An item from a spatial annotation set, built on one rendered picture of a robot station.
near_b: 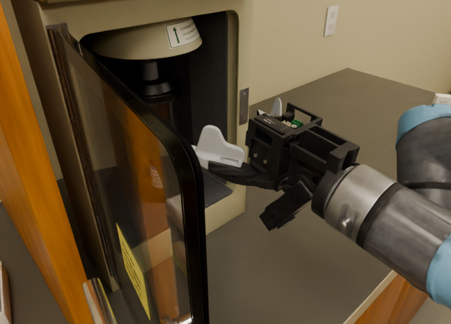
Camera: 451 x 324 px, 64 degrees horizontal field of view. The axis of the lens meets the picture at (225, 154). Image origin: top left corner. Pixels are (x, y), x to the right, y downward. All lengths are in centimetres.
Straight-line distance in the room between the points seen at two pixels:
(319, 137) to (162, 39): 27
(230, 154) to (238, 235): 35
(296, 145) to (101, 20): 27
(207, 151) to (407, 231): 23
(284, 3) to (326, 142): 101
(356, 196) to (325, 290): 35
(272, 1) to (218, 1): 75
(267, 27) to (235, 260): 85
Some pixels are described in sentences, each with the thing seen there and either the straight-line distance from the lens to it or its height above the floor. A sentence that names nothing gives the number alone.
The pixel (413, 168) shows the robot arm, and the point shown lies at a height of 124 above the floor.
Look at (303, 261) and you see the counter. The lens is 72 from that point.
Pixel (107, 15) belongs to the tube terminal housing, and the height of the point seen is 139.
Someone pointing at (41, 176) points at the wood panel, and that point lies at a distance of 40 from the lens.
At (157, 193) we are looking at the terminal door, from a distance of 20.
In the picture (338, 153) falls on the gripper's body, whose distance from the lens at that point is 37.
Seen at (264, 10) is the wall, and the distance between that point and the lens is 129.
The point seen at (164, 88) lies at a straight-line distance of 62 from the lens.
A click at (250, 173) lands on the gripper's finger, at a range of 42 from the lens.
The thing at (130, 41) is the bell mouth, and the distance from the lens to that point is 55.
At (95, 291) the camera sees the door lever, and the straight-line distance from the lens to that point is 35.
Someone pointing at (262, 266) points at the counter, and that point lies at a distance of 70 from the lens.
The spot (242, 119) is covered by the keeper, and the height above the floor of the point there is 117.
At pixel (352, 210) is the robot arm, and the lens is 37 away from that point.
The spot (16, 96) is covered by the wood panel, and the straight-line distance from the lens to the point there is 36.
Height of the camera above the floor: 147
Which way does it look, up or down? 32 degrees down
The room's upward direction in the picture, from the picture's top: straight up
